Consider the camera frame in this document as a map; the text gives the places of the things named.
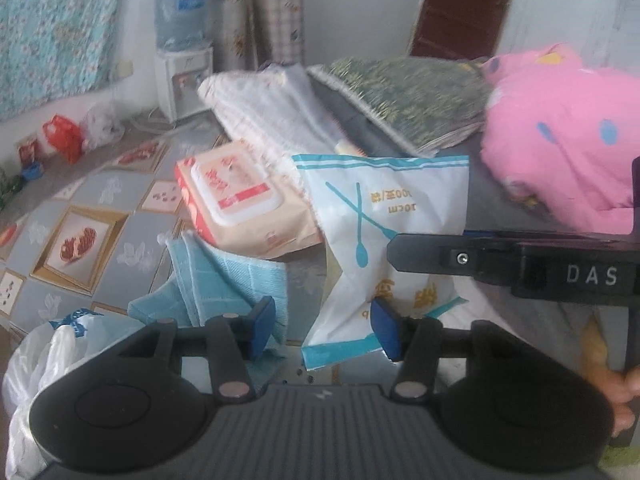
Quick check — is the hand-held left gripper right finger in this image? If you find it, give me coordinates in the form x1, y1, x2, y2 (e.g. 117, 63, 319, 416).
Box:
371, 296, 526, 403

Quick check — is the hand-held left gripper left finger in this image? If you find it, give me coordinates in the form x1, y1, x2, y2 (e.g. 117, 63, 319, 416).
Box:
117, 295, 277, 403

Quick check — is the white spoon print packet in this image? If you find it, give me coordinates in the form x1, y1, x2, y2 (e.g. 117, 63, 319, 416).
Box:
291, 152, 471, 371

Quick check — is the person's right hand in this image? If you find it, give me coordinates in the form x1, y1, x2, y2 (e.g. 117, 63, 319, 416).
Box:
597, 366, 635, 438

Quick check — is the light blue towel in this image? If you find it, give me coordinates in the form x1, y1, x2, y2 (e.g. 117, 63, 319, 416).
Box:
127, 230, 290, 361

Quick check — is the pink dotted blanket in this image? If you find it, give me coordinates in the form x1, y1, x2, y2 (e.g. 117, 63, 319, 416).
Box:
480, 42, 640, 236

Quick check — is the orange wet wipes pack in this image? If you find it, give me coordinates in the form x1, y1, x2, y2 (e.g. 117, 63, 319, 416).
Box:
174, 139, 323, 261

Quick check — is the green patterned pillow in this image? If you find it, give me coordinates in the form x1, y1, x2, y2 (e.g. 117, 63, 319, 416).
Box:
307, 57, 493, 158

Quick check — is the fruit print mat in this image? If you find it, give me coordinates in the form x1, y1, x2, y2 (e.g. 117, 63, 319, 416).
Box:
0, 110, 351, 396

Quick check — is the folded white quilt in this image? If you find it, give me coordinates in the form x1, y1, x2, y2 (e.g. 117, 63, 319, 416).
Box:
197, 64, 361, 161

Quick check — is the translucent plastic bag teal print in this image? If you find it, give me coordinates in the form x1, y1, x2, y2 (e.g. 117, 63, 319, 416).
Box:
2, 310, 108, 480

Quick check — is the dark red door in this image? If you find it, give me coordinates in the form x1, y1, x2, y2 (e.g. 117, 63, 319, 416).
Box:
410, 0, 521, 61

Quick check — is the white water dispenser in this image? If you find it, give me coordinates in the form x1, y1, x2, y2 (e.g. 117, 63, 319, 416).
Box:
152, 47, 215, 123

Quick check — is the clear plastic bag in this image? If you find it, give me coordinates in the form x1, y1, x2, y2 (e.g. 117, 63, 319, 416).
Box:
80, 100, 126, 151

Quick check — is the red plastic bag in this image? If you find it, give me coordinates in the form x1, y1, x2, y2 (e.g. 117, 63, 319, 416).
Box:
42, 115, 83, 163

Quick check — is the checked rolled mat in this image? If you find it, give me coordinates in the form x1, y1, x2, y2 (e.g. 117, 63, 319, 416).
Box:
250, 0, 306, 66

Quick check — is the floral rolled mat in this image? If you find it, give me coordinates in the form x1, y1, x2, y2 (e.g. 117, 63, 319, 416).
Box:
220, 0, 256, 73

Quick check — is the teal floral cloth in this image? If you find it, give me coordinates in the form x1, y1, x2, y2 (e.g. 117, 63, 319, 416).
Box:
0, 0, 141, 121

